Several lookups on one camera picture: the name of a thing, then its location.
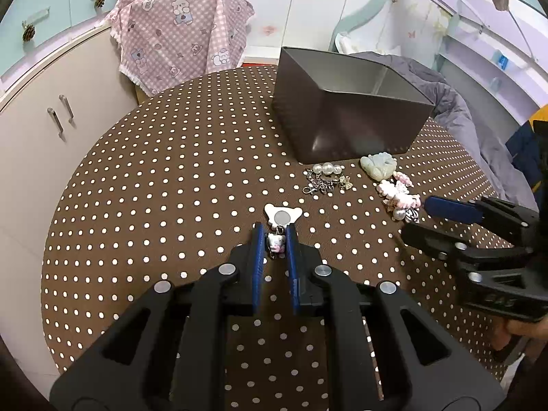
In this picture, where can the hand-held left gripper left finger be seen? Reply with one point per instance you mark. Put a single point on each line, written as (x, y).
(258, 261)

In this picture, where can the pale green jade pendant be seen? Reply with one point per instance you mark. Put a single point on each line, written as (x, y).
(376, 165)

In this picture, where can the teal drawer unit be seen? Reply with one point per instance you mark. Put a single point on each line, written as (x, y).
(64, 4)

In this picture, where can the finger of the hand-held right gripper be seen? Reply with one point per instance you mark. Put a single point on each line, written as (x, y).
(432, 239)
(449, 209)

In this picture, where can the dark metal box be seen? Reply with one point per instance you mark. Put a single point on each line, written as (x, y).
(342, 115)

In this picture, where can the navy and yellow jacket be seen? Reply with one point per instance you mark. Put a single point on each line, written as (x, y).
(528, 150)

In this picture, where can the small blue clip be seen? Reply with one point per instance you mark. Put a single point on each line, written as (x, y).
(501, 60)

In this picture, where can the beige cabinet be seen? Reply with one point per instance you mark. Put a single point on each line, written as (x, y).
(30, 158)

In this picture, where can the pink butterfly sticker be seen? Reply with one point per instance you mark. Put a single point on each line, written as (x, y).
(268, 30)

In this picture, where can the brown polka dot tablecloth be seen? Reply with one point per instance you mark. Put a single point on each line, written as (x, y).
(171, 180)

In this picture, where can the pink bear print cloth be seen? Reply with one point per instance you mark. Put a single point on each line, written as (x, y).
(180, 38)

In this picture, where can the pink bead charm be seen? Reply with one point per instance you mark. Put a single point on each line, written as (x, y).
(400, 197)

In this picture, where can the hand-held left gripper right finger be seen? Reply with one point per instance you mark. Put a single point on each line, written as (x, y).
(292, 265)

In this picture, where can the person's right hand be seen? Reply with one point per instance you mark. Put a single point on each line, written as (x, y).
(511, 330)

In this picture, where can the grey padded jacket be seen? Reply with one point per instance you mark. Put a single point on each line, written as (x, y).
(462, 115)

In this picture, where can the white wardrobe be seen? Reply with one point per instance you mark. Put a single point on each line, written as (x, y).
(308, 8)

